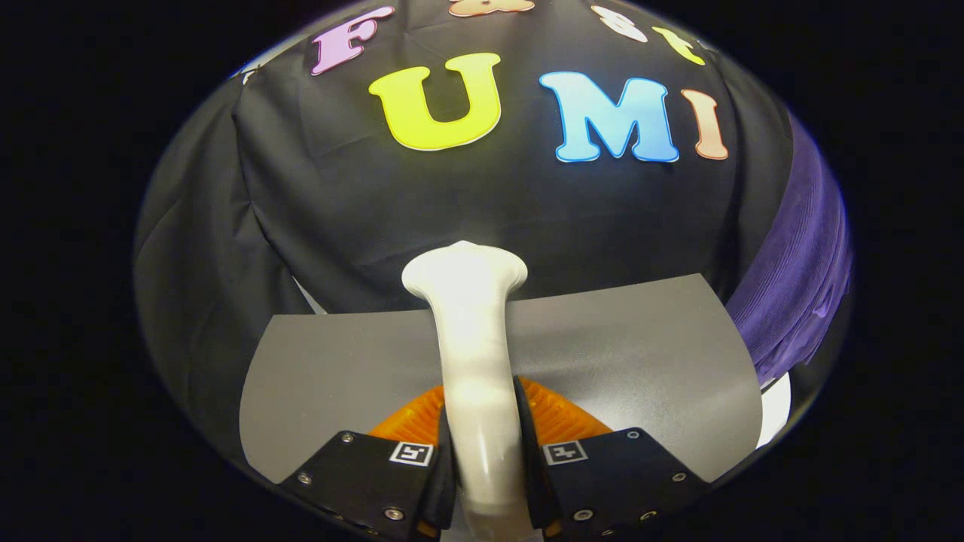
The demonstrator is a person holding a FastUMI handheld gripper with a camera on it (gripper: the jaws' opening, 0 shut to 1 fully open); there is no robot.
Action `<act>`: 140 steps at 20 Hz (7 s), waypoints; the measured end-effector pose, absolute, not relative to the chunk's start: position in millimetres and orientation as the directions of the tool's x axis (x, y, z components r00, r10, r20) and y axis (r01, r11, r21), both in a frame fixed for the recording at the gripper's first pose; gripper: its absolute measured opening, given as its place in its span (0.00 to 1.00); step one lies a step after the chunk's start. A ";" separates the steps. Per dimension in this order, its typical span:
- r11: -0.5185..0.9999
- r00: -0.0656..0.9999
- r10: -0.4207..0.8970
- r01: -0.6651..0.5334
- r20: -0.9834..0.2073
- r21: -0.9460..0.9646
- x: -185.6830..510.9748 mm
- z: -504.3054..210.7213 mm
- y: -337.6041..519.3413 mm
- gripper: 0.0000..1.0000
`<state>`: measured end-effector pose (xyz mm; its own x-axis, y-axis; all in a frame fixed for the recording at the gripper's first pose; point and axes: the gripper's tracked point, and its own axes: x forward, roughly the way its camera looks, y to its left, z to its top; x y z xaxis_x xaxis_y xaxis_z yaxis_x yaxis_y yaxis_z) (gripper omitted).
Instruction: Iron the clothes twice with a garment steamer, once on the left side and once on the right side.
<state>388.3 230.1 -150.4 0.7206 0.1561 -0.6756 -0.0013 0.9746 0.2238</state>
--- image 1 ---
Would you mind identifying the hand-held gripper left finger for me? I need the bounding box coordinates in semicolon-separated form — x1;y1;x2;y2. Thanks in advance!
277;384;457;541

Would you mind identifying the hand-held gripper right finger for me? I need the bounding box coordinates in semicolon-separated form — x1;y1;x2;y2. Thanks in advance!
514;376;709;540

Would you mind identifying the white garment steamer head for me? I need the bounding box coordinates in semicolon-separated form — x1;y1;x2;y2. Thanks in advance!
401;241;529;542

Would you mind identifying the purple corduroy jacket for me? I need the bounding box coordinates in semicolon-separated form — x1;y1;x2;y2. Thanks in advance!
725;113;853;385

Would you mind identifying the grey drawer cabinet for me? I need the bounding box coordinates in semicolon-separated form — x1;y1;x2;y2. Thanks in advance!
239;273;764;484

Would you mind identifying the black backdrop cloth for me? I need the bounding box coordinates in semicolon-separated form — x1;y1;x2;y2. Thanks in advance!
134;0;796;456

